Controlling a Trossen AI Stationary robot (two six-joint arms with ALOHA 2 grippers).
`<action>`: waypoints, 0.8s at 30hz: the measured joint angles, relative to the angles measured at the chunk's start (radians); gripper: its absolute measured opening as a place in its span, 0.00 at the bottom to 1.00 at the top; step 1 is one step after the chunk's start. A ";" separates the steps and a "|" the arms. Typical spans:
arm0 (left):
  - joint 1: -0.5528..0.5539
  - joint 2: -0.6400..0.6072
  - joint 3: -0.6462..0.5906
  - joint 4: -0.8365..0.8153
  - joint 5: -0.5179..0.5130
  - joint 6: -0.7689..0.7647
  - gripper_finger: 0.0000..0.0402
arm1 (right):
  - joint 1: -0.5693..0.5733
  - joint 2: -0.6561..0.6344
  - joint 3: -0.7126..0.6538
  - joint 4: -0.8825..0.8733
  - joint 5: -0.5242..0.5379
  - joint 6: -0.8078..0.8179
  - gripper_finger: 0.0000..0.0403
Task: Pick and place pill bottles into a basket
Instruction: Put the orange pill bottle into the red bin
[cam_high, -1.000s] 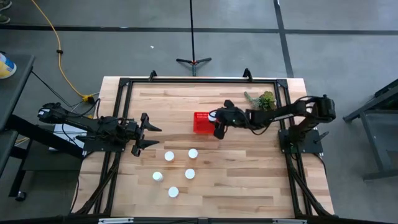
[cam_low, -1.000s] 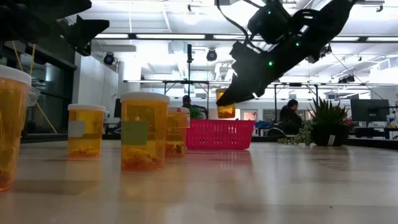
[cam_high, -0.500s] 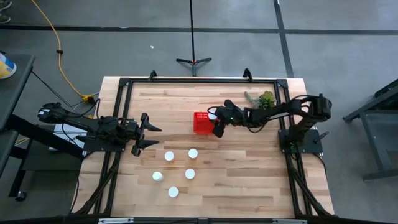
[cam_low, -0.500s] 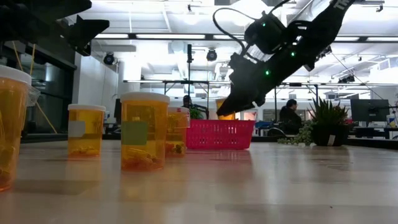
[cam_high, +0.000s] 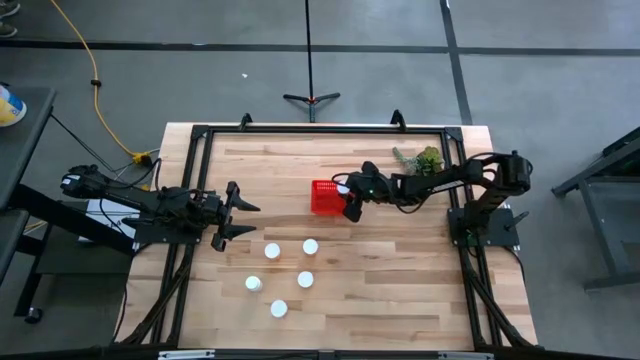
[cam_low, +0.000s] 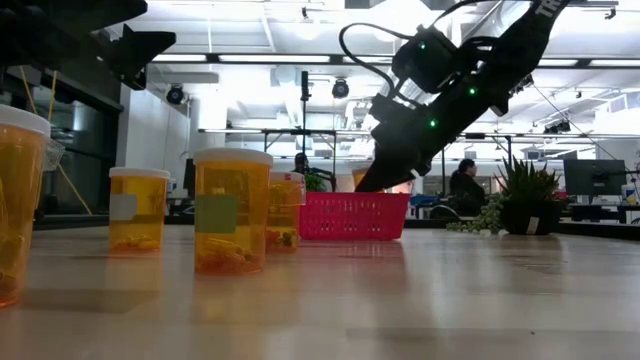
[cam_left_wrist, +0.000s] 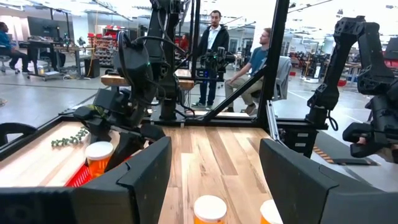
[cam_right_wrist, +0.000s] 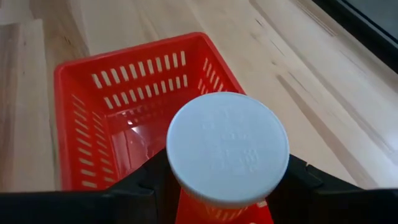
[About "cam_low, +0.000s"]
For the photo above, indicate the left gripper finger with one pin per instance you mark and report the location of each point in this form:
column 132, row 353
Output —
column 155, row 46

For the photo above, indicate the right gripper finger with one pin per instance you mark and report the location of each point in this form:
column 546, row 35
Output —
column 390, row 167

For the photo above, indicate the amber pill bottle white cap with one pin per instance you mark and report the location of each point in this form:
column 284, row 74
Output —
column 360, row 181

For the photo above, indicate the amber pill bottle colourful pills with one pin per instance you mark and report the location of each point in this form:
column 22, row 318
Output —
column 289, row 210

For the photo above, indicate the amber pill bottle white label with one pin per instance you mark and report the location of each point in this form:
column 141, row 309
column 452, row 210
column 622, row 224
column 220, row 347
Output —
column 145, row 210

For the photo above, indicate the white cup bottom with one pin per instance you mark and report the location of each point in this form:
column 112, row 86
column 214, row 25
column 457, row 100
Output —
column 20, row 200

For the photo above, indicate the white cup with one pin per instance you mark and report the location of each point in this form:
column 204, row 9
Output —
column 20, row 200
column 250, row 200

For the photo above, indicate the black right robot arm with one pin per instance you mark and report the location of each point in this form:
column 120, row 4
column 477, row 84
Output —
column 520, row 45

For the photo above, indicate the red plastic mesh basket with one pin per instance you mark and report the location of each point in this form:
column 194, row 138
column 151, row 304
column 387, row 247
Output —
column 350, row 217

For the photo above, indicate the long ceiling light strip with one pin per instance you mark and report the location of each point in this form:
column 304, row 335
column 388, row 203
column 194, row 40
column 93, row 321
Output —
column 180, row 58
column 615, row 63
column 274, row 58
column 557, row 62

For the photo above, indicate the round black spotlight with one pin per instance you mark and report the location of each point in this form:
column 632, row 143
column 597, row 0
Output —
column 340, row 88
column 175, row 94

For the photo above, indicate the person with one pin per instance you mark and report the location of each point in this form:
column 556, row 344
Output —
column 301, row 162
column 465, row 187

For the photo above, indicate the trailing green succulent sprig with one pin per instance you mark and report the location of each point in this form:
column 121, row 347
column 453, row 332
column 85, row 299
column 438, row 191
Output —
column 487, row 217

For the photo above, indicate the translucent plastic object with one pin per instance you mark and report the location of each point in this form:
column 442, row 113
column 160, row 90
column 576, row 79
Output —
column 54, row 155

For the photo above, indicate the potted green succulent plant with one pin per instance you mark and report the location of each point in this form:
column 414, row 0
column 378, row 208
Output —
column 530, row 215

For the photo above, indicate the white cup near centre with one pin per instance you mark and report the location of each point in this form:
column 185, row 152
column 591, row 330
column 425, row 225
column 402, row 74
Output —
column 250, row 200

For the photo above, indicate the black computer monitor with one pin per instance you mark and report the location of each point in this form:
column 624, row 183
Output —
column 595, row 177

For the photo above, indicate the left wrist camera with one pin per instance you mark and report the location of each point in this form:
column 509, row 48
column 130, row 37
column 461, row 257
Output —
column 100, row 12

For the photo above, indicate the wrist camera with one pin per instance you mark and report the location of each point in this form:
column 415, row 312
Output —
column 100, row 12
column 425, row 62

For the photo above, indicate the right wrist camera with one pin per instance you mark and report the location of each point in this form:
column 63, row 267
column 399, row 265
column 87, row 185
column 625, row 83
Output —
column 425, row 62

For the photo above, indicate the black background workstation frame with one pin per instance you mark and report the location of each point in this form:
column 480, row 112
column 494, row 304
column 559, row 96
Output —
column 550, row 135
column 300, row 131

